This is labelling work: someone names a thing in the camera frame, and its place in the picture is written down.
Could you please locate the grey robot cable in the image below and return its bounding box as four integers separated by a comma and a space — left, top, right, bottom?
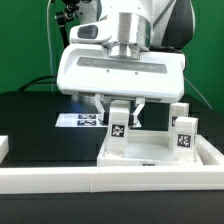
183, 76, 213, 110

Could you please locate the white U-shaped fence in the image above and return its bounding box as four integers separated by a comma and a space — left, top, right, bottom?
0, 136, 224, 194

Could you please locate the marker sheet with tags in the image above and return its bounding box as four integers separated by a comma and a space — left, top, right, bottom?
54, 113, 142, 128

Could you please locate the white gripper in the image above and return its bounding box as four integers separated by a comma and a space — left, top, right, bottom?
57, 44, 185, 127

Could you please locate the white thin cable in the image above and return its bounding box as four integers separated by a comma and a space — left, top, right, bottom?
46, 0, 55, 92

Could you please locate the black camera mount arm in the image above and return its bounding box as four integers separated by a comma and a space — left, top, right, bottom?
55, 0, 80, 47

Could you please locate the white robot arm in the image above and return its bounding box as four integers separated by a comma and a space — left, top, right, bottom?
57, 0, 195, 121

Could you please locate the black cable bundle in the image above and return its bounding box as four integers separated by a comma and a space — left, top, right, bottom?
18, 75, 58, 92

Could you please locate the white square table top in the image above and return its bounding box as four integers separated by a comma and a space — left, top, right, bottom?
97, 130, 202, 166

